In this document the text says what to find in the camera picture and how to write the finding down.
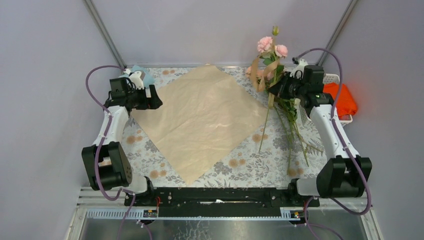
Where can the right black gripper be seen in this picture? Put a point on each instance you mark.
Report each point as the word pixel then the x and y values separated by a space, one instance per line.
pixel 279 89

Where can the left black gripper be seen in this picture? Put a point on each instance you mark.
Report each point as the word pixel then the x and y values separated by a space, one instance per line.
pixel 153 102

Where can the tan ribbon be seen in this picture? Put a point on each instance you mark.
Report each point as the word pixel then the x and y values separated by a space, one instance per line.
pixel 261 82

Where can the pink fake flower bunch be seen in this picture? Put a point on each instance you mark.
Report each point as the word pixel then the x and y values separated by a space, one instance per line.
pixel 268 74

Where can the tan wrapping paper sheet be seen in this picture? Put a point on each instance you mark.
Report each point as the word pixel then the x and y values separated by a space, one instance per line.
pixel 205 114

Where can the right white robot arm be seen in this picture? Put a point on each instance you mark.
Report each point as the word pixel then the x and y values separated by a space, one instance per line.
pixel 346 171

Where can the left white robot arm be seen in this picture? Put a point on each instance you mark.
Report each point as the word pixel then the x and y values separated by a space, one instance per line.
pixel 105 161

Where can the white plastic basket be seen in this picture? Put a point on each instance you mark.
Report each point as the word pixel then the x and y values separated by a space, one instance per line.
pixel 318 114

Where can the light blue folded towel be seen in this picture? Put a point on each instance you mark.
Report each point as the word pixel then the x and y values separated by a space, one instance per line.
pixel 139 76

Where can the orange folded cloth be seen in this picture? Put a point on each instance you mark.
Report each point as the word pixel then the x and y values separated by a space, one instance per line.
pixel 346 104

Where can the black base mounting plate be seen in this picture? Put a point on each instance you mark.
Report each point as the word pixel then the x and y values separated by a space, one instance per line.
pixel 218 202

